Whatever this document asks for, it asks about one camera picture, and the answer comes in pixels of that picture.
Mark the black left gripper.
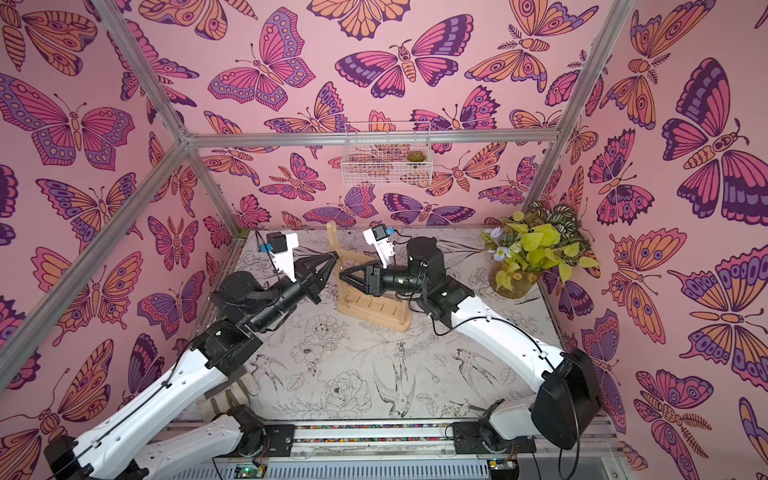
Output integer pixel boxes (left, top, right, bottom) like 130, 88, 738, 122
247, 253, 335, 337

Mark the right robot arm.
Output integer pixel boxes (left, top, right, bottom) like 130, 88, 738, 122
339, 237, 603, 452

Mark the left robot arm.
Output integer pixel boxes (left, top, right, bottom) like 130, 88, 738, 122
44, 251, 339, 479

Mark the wooden jewelry display stand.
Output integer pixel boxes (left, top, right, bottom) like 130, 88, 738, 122
326, 221, 413, 332

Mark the small succulent in basket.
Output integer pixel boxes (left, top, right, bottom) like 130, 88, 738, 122
407, 150, 428, 164

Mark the potted green plant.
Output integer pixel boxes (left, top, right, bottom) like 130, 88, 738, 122
481, 201, 600, 299

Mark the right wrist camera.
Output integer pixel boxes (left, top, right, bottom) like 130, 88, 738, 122
363, 224, 395, 269

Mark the white wire basket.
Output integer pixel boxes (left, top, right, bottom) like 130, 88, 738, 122
339, 119, 434, 188

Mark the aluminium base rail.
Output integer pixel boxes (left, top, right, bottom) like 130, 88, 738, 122
176, 419, 633, 479

